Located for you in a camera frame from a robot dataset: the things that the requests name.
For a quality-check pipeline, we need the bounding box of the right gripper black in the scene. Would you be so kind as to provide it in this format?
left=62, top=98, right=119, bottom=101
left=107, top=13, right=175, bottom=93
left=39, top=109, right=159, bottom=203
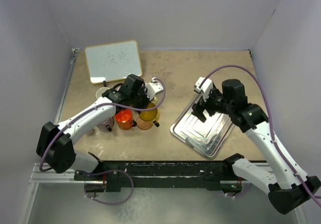
left=192, top=86, right=234, bottom=123

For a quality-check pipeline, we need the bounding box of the orange glass cup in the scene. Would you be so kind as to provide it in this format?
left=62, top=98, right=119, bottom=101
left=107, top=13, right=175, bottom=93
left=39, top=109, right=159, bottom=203
left=114, top=109, right=137, bottom=130

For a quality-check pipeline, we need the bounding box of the yellow glass cup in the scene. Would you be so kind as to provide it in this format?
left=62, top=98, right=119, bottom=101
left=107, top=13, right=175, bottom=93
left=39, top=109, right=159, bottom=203
left=136, top=108, right=160, bottom=130

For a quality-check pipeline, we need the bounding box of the dark mug white interior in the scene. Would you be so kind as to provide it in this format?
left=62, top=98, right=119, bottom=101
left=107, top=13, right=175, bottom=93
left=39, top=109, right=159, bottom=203
left=95, top=87, right=109, bottom=99

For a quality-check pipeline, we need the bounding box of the purple mug black rim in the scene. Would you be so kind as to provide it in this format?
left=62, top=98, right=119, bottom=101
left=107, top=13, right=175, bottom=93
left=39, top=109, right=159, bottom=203
left=97, top=117, right=115, bottom=132

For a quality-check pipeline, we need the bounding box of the pale yellow mug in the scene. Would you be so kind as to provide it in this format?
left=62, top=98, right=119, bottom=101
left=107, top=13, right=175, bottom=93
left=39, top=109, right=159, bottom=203
left=151, top=96, right=158, bottom=104

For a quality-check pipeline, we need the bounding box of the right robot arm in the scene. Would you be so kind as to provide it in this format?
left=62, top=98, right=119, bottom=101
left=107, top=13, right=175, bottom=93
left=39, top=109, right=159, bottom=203
left=192, top=77, right=320, bottom=214

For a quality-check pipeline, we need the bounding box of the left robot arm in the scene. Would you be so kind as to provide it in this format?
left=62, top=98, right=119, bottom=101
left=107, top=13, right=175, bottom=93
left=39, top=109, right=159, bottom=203
left=36, top=74, right=162, bottom=180

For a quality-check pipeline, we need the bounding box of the steel tray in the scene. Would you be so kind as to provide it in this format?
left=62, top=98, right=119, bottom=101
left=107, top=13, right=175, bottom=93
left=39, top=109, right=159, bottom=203
left=171, top=95, right=234, bottom=159

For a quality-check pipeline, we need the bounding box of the white board with stand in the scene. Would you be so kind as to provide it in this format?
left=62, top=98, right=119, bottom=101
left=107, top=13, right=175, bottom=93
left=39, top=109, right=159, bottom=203
left=84, top=40, right=142, bottom=84

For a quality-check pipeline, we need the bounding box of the small pink bottle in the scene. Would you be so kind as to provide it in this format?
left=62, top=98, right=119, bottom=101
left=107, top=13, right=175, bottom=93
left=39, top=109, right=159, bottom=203
left=87, top=129, right=95, bottom=135

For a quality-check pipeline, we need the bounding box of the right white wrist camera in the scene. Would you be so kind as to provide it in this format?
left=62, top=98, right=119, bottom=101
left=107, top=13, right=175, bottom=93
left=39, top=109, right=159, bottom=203
left=194, top=77, right=215, bottom=102

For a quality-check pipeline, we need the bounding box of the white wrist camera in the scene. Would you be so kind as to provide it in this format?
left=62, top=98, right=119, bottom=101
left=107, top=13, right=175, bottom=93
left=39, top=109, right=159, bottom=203
left=145, top=77, right=164, bottom=100
left=194, top=77, right=215, bottom=102

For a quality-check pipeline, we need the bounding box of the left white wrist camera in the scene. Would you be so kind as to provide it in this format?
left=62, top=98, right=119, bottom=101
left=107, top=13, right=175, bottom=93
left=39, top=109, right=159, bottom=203
left=145, top=77, right=164, bottom=100

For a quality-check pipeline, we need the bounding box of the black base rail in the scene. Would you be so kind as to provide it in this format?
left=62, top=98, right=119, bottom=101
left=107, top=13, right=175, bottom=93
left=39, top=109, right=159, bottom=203
left=72, top=158, right=254, bottom=192

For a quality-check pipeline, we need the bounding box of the aluminium frame rail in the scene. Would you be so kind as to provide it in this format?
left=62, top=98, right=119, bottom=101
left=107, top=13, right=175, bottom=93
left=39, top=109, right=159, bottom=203
left=29, top=163, right=75, bottom=184

